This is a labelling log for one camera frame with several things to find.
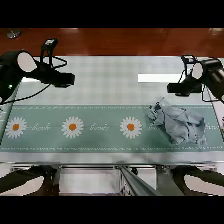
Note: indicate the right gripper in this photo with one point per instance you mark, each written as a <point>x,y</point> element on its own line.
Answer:
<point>185,88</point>

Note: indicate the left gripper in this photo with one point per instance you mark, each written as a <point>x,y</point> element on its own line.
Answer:
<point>62,79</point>

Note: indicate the grey shirt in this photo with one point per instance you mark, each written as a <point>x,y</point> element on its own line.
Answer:
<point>180,123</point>

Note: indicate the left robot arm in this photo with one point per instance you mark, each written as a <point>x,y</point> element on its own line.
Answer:
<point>10,68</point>

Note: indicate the small silver round object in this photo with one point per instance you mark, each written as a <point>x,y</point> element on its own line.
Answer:
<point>13,33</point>

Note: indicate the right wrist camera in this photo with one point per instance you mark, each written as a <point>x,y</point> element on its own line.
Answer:
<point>187,59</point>

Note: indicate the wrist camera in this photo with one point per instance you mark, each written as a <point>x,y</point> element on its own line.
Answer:
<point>187,59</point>
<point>50,42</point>

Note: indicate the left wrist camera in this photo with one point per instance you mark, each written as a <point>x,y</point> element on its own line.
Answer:
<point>50,42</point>

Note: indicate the silver frame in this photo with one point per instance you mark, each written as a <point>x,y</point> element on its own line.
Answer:
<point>136,183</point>

